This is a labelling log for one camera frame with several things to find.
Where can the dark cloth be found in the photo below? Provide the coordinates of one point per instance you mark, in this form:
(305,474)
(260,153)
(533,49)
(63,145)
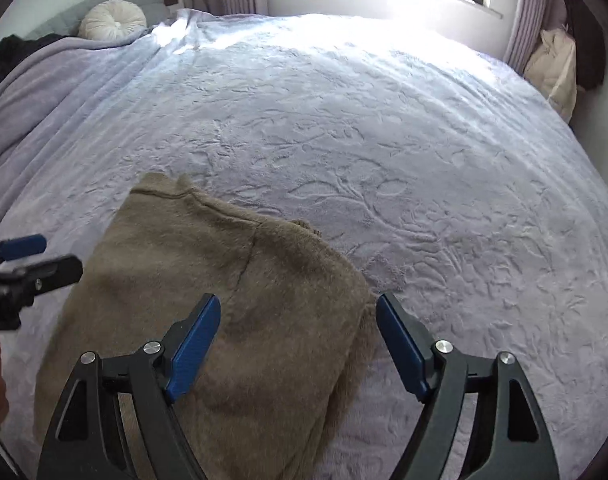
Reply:
(11,55)

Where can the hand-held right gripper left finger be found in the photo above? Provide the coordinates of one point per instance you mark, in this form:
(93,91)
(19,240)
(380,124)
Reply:
(194,350)

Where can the black hanging jacket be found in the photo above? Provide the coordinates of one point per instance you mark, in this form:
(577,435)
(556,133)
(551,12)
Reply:
(586,45)

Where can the grey fleece blanket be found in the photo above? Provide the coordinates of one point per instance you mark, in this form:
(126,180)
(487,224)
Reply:
(44,90)

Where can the white round pillow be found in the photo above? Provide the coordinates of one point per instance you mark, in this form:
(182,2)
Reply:
(113,20)

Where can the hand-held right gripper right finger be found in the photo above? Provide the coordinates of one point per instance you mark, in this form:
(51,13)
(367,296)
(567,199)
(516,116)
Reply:
(401,347)

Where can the beige quilted jacket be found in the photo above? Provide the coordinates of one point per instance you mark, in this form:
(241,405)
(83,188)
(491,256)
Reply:
(553,72)

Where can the brown knit sweater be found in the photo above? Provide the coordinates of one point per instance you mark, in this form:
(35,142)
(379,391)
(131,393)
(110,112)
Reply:
(264,330)

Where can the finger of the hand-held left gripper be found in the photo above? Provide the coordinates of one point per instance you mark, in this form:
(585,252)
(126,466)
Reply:
(24,246)
(59,270)

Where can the pale embossed bed blanket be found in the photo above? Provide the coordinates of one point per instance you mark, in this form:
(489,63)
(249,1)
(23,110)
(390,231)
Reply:
(383,160)

